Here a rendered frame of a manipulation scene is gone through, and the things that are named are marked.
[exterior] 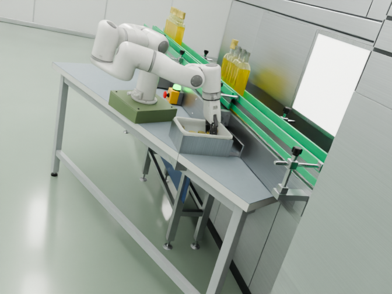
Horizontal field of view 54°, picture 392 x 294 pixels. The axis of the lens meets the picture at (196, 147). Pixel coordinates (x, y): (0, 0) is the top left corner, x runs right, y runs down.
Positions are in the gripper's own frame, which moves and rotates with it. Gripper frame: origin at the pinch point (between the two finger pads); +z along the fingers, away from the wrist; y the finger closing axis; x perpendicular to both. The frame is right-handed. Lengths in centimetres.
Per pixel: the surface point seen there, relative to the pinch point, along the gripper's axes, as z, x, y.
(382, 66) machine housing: -48, -10, -79
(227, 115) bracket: -2.5, -10.5, 9.0
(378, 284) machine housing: -12, -1, -100
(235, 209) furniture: 14.8, 2.5, -36.1
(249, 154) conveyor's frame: 5.0, -11.3, -15.3
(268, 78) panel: -14.5, -34.2, 18.2
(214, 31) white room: 79, -207, 612
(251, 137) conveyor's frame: -1.3, -12.9, -13.0
